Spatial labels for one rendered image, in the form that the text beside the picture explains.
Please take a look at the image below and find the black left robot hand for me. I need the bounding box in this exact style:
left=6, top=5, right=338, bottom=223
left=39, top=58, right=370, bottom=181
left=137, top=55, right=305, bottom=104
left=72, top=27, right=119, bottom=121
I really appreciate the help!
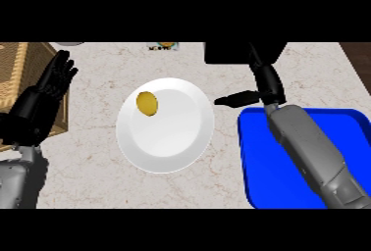
left=0, top=49, right=80, bottom=147

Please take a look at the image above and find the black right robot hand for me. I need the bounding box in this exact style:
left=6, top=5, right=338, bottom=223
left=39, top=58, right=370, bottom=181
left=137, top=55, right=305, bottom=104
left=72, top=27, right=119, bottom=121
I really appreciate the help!
left=213, top=42, right=289, bottom=108

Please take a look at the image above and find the yellow lemon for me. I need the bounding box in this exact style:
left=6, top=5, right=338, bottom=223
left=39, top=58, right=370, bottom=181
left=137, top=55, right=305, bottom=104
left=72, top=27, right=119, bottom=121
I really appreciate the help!
left=135, top=90, right=160, bottom=118

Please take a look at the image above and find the white plate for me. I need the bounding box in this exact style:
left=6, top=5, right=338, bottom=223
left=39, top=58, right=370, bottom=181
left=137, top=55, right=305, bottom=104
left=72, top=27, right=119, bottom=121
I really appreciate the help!
left=114, top=76, right=216, bottom=175

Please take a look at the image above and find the blue tray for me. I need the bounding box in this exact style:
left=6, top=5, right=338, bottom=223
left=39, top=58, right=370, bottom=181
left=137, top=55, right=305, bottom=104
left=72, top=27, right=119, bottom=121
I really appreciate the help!
left=237, top=106, right=371, bottom=210

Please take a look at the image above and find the black appliance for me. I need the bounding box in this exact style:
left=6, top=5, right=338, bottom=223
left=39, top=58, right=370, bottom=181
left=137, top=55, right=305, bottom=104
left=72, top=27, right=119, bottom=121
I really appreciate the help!
left=203, top=41, right=290, bottom=66

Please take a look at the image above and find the grey round object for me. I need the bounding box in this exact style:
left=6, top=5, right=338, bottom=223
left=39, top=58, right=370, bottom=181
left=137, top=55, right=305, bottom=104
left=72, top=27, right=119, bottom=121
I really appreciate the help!
left=54, top=41, right=88, bottom=47

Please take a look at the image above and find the dark brown wooden panel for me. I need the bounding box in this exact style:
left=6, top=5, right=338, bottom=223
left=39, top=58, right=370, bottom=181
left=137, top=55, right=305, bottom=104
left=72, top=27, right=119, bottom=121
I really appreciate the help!
left=338, top=41, right=371, bottom=88

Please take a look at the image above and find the small printed box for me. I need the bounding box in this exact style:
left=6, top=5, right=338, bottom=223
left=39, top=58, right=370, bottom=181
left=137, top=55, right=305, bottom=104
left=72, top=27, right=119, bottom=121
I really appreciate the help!
left=147, top=41, right=182, bottom=52

